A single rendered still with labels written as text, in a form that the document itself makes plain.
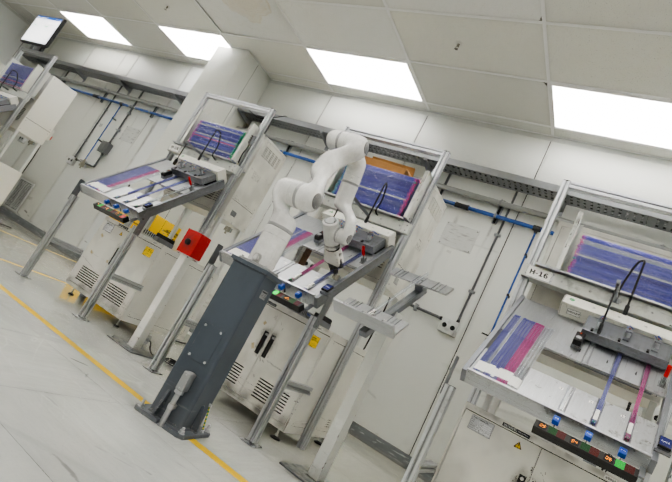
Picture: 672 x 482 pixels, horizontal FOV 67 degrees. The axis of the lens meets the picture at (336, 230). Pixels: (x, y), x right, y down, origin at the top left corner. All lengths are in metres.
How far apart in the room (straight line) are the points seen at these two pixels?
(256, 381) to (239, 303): 0.89
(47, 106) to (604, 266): 5.76
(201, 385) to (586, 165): 3.60
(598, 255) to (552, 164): 2.07
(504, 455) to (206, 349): 1.32
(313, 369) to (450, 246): 2.13
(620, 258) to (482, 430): 1.04
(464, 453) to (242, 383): 1.22
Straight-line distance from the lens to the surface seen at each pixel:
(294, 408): 2.77
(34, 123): 6.64
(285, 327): 2.88
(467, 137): 4.99
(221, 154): 3.92
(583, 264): 2.74
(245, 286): 2.11
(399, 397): 4.30
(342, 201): 2.51
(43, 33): 6.87
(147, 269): 3.66
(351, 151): 2.36
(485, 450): 2.46
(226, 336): 2.10
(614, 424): 2.21
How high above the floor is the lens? 0.57
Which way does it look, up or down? 11 degrees up
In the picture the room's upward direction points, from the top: 28 degrees clockwise
